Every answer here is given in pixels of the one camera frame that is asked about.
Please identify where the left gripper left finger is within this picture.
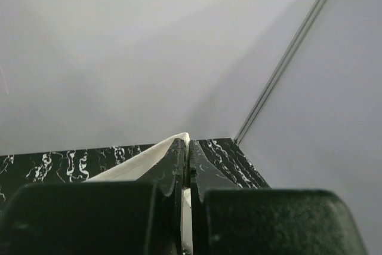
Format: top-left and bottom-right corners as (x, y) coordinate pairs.
(1, 139), (186, 254)

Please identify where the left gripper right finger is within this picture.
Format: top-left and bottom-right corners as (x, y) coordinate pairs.
(189, 141), (367, 254)

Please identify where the white cloth napkin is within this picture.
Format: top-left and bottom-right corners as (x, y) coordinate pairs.
(88, 132), (193, 253)

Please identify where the right frame post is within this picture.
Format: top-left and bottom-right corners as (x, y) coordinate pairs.
(234, 0), (327, 145)

